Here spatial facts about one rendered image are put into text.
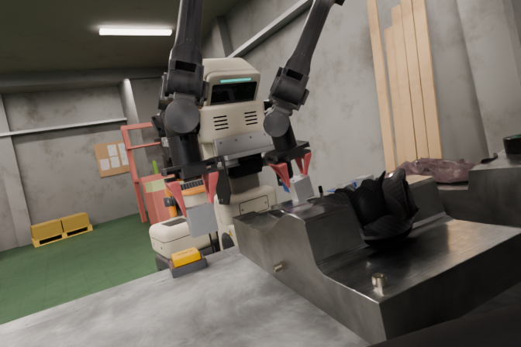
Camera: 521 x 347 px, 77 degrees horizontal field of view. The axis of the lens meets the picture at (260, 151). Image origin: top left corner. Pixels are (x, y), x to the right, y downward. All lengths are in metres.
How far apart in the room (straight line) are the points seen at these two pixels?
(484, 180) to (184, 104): 0.58
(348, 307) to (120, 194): 9.28
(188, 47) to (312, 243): 0.44
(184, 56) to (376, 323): 0.54
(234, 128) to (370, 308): 0.86
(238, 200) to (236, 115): 0.30
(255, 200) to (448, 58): 2.73
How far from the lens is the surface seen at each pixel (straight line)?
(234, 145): 1.12
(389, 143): 3.42
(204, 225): 0.63
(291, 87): 0.78
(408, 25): 3.46
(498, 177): 0.76
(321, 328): 0.48
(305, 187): 0.84
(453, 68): 3.54
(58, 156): 9.54
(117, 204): 9.61
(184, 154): 0.62
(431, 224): 0.60
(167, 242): 1.34
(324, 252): 0.48
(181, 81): 0.64
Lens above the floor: 1.04
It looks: 1 degrees down
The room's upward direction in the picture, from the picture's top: 12 degrees counter-clockwise
